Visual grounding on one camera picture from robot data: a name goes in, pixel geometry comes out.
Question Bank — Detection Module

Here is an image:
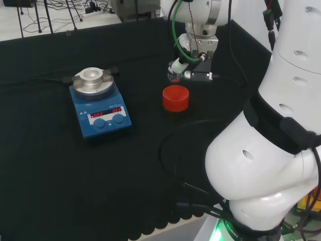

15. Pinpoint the yellow stop button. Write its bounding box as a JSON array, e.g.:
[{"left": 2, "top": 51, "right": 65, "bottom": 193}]
[{"left": 296, "top": 192, "right": 321, "bottom": 217}]

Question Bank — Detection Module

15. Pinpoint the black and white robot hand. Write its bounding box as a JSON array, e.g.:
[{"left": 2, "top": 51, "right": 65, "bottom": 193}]
[{"left": 167, "top": 34, "right": 192, "bottom": 76}]

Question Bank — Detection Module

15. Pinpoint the white power strip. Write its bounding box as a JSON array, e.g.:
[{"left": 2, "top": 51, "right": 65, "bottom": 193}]
[{"left": 79, "top": 7, "right": 104, "bottom": 19}]

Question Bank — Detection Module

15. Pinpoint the green cable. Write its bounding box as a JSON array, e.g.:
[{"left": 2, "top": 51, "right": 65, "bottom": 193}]
[{"left": 171, "top": 0, "right": 201, "bottom": 62}]

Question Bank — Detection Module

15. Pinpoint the black looped cable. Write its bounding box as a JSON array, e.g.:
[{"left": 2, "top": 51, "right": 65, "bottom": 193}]
[{"left": 159, "top": 119, "right": 228, "bottom": 201}]

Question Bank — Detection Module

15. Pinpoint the heater with blue base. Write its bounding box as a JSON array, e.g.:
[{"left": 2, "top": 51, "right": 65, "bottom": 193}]
[{"left": 62, "top": 65, "right": 132, "bottom": 145}]

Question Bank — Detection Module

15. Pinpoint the clear glass round-bottom flask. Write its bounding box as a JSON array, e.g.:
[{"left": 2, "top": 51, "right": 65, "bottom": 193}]
[{"left": 167, "top": 69, "right": 183, "bottom": 84}]

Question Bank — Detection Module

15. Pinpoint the black tripod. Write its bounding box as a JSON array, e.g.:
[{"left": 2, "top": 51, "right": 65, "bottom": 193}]
[
  {"left": 64, "top": 0, "right": 84, "bottom": 33},
  {"left": 15, "top": 0, "right": 55, "bottom": 39}
]

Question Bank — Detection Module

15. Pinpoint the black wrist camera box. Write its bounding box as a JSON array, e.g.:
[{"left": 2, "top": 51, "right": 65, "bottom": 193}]
[{"left": 183, "top": 51, "right": 214, "bottom": 81}]

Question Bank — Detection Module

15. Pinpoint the thin black camera cable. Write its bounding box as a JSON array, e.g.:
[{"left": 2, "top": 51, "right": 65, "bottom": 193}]
[{"left": 212, "top": 37, "right": 249, "bottom": 87}]

